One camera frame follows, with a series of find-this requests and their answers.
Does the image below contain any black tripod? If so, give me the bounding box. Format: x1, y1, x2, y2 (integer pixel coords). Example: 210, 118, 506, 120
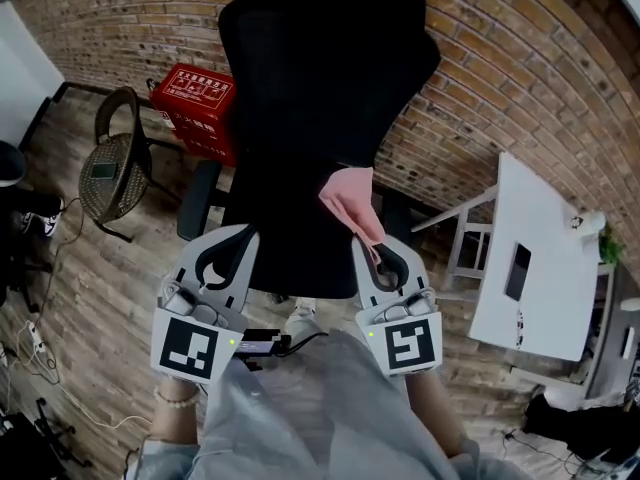
0, 396, 94, 480

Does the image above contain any beaded bracelet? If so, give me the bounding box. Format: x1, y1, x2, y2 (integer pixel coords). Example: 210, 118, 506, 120
152, 384, 201, 410

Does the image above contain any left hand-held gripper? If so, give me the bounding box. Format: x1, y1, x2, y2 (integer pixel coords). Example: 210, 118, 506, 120
149, 223, 262, 387

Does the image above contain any white cup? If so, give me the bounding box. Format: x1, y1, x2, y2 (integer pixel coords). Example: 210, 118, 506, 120
566, 210, 607, 240

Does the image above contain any person's right forearm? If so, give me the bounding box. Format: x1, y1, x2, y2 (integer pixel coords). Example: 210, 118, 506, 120
406, 367, 470, 458

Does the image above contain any black bag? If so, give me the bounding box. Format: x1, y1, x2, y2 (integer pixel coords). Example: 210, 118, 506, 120
521, 391, 640, 465

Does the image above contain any person's white shoe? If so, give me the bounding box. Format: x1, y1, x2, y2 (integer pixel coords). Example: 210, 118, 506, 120
284, 296, 322, 350

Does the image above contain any black phone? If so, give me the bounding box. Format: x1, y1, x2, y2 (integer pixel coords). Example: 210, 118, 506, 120
503, 242, 533, 302

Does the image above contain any white board panel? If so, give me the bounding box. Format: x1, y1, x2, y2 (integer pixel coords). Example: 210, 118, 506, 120
0, 0, 67, 152

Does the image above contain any grey metal shelf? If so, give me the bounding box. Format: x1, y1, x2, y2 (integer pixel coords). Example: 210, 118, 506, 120
582, 261, 640, 402

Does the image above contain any red box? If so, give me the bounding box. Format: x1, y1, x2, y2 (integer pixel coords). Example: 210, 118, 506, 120
147, 62, 238, 169

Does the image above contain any black office chair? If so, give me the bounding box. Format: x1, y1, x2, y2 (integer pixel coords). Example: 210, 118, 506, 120
177, 0, 443, 300

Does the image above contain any person's left forearm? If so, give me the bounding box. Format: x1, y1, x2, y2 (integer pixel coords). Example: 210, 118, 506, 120
148, 376, 211, 452

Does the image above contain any white table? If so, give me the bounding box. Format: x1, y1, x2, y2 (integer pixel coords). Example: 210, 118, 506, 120
411, 151, 609, 385

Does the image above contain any green potted plant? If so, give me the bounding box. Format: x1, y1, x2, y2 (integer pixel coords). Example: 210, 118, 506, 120
596, 221, 625, 268

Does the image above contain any black cable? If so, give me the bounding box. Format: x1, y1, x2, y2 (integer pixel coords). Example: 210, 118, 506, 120
35, 196, 82, 322

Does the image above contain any brown wicker chair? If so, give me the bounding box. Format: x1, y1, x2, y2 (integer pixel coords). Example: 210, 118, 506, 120
78, 85, 184, 244

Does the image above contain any white power strip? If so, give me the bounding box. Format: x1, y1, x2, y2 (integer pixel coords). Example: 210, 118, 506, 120
24, 319, 49, 355

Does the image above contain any pink cloth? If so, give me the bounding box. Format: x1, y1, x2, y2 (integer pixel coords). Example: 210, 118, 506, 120
318, 166, 387, 262

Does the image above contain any person's grey shirt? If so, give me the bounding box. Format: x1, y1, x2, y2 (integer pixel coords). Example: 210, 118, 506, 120
123, 328, 529, 480

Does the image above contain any black chest device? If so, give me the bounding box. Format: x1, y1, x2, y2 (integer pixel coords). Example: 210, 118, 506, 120
233, 328, 294, 358

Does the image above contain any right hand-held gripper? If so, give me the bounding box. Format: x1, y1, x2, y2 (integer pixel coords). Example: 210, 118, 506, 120
350, 234, 444, 380

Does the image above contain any white cable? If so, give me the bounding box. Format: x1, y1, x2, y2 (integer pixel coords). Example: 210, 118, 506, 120
0, 317, 153, 432

